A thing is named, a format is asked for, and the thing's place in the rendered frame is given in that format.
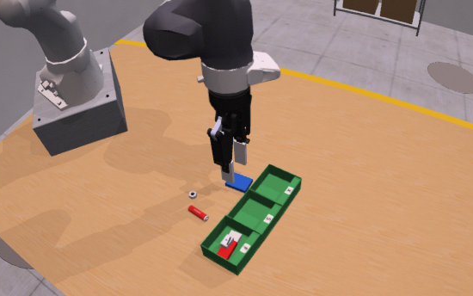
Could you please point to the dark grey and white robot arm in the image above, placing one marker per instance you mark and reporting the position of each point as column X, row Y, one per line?
column 219, row 32

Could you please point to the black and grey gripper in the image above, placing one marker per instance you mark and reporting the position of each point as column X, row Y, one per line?
column 229, row 124

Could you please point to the red aa battery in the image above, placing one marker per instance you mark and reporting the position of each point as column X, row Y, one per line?
column 198, row 213

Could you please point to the green three-compartment bin rack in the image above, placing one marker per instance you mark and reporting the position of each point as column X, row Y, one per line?
column 277, row 189

